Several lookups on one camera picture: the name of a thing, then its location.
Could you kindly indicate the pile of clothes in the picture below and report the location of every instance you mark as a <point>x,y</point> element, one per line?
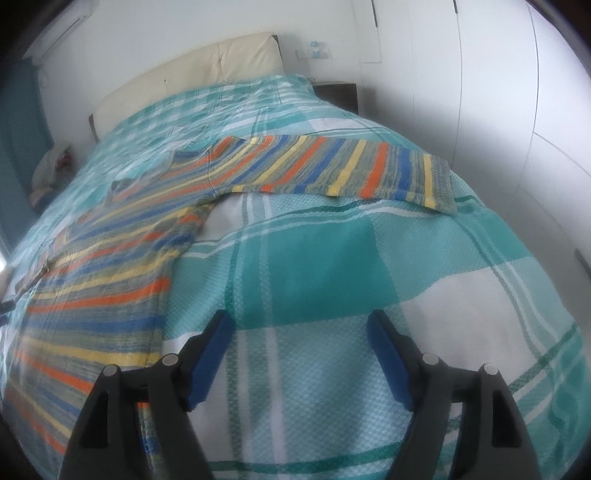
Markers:
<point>48,170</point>

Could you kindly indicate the cream padded headboard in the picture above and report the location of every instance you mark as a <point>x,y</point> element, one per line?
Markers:
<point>221,60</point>

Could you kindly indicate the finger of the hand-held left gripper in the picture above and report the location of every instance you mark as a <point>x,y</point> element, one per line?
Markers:
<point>5,304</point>

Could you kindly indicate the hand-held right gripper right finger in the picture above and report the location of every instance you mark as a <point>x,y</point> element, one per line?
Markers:
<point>388,360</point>

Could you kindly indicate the white wardrobe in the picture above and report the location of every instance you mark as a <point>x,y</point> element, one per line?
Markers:
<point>498,92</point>

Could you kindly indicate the blue curtain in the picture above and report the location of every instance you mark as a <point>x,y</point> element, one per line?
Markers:
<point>18,129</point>

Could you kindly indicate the white air conditioner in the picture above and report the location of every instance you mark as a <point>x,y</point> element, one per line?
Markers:
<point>69,23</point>

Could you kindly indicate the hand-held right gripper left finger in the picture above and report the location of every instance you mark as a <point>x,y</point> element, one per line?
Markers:
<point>210,364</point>

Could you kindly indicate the dark nightstand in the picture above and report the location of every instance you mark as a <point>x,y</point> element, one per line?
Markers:
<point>339,94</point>

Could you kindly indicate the teal plaid blanket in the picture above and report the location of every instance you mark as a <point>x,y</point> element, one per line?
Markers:
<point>323,277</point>

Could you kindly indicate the striped knit sweater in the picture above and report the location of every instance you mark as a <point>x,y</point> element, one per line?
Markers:
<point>286,166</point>

